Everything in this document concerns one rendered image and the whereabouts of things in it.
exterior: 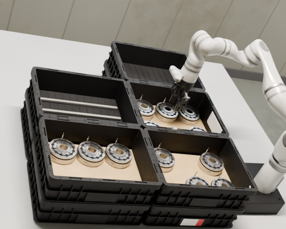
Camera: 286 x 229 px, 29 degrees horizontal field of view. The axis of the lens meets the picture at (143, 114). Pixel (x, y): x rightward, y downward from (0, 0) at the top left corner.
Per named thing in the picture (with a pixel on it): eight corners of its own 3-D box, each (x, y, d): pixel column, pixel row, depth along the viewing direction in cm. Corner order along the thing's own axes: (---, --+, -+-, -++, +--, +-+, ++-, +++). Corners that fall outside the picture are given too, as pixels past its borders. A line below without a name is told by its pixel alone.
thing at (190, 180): (205, 177, 209) (206, 176, 209) (214, 197, 202) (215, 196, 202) (183, 176, 205) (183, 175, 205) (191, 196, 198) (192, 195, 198)
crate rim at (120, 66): (184, 57, 268) (187, 53, 267) (204, 95, 247) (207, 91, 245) (109, 44, 252) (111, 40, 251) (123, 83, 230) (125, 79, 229)
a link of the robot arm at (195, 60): (178, 59, 220) (189, 72, 215) (193, 27, 211) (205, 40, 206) (192, 59, 224) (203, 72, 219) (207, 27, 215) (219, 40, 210)
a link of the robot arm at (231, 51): (207, 44, 223) (221, 32, 218) (249, 54, 241) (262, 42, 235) (215, 62, 219) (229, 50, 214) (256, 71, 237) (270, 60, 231)
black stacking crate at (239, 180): (218, 157, 230) (230, 137, 224) (244, 211, 209) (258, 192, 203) (132, 149, 214) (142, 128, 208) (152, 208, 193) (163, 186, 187)
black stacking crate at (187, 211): (208, 175, 237) (219, 155, 230) (233, 230, 215) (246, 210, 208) (123, 168, 221) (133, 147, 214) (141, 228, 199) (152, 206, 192)
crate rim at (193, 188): (228, 141, 225) (230, 136, 224) (257, 195, 204) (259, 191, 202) (140, 131, 209) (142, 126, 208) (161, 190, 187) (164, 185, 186)
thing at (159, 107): (174, 104, 241) (174, 103, 241) (180, 119, 234) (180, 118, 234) (153, 102, 237) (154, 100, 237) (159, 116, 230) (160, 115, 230)
